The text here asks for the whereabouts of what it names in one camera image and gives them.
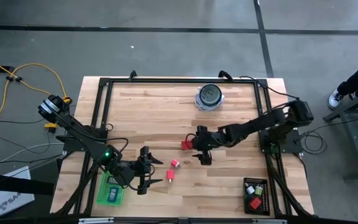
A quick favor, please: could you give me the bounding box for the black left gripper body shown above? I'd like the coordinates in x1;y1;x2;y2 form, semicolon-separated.
128;146;152;195

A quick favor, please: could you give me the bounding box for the white floor cable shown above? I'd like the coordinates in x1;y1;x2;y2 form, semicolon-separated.
0;142;65;172

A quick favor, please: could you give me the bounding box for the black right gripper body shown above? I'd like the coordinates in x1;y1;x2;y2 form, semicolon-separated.
192;125;228;166

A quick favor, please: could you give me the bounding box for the coiled white cable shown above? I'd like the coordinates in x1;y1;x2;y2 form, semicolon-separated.
194;91;226;113

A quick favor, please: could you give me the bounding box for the black plastic tray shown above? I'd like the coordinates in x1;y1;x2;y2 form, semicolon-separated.
243;177;272;215

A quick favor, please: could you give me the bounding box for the yellow extension cable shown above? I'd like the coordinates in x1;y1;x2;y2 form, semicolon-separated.
0;54;73;142

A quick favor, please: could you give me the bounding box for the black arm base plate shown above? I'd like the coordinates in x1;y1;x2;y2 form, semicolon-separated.
259;129;304;154
62;136;108;153

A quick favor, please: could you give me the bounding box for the grey metal stand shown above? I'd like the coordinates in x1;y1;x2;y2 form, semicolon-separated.
323;85;358;181

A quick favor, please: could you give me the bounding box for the silver bracket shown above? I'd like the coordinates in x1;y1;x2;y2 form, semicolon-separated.
252;218;287;224
78;217;114;224

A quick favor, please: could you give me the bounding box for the black aluminium frame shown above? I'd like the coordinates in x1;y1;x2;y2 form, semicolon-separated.
53;77;315;218

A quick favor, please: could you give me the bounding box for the white printed sign board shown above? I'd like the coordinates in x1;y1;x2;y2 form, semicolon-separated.
0;166;35;218

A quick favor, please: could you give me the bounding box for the green plastic tray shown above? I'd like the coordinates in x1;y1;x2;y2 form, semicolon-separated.
96;172;126;208

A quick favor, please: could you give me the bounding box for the black bar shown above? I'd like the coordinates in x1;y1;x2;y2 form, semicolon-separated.
0;172;55;196

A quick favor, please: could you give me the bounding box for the blue digital clock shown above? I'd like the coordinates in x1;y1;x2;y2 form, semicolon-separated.
107;186;119;203

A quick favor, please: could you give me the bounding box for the person's shoe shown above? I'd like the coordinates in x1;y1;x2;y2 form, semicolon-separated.
327;88;345;110

